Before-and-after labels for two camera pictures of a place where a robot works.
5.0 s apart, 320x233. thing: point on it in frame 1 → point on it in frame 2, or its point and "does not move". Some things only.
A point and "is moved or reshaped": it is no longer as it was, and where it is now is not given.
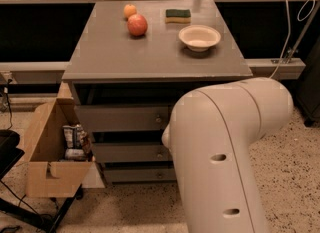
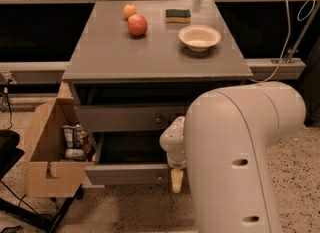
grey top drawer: (108, 118) does not move
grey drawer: (131, 152) is moved or reshaped
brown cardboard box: (46, 175) does not move
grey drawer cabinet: (131, 63) does not move
